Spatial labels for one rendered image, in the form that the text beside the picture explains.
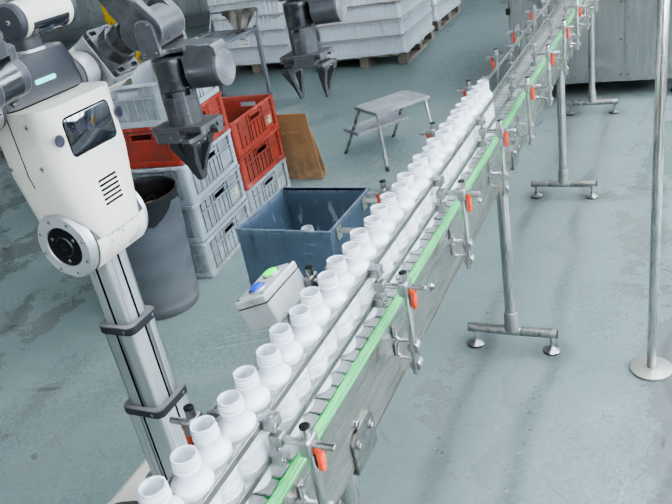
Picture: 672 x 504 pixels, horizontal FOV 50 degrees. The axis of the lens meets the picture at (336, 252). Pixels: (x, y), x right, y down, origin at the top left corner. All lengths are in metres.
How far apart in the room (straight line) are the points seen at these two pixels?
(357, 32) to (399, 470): 6.16
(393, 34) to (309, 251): 6.07
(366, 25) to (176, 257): 4.93
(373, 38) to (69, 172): 6.65
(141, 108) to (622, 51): 3.71
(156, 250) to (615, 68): 3.87
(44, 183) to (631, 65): 5.01
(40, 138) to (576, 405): 2.01
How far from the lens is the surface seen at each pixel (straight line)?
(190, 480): 1.01
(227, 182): 4.22
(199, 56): 1.14
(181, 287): 3.72
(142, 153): 3.90
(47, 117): 1.58
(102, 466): 2.99
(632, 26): 5.97
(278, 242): 2.10
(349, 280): 1.37
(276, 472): 1.18
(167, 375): 1.94
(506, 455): 2.59
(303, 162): 5.09
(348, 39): 8.17
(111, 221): 1.68
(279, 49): 8.68
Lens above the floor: 1.79
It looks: 26 degrees down
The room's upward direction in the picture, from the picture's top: 11 degrees counter-clockwise
